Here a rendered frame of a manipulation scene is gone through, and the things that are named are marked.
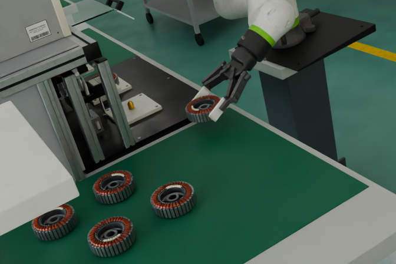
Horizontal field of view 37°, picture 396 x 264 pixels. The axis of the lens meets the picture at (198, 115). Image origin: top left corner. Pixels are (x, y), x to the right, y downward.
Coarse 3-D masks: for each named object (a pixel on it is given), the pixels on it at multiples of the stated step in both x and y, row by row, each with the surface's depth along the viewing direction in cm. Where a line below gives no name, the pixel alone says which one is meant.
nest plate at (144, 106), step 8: (136, 96) 204; (144, 96) 203; (136, 104) 199; (144, 104) 197; (152, 104) 196; (128, 112) 195; (136, 112) 194; (144, 112) 192; (152, 112) 193; (128, 120) 190; (136, 120) 191
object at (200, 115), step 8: (208, 96) 180; (216, 96) 180; (192, 104) 178; (200, 104) 180; (208, 104) 178; (216, 104) 174; (192, 112) 174; (200, 112) 172; (208, 112) 173; (192, 120) 175; (200, 120) 174; (208, 120) 173
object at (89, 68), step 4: (84, 64) 206; (88, 64) 213; (80, 68) 206; (84, 68) 207; (88, 68) 209; (92, 68) 209; (80, 72) 206; (84, 72) 208; (88, 72) 208; (60, 76) 205; (56, 80) 203; (60, 80) 204; (60, 84) 207; (60, 88) 210; (64, 88) 206; (64, 92) 207
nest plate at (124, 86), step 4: (120, 80) 219; (120, 84) 216; (124, 84) 215; (128, 84) 214; (124, 88) 212; (128, 88) 213; (120, 92) 212; (104, 96) 210; (96, 100) 209; (104, 100) 210
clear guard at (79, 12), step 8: (88, 0) 217; (96, 0) 215; (64, 8) 215; (72, 8) 212; (80, 8) 210; (88, 8) 208; (96, 8) 206; (104, 8) 203; (112, 8) 201; (72, 16) 204; (80, 16) 201; (88, 16) 199; (96, 16) 198; (128, 16) 204; (72, 24) 196
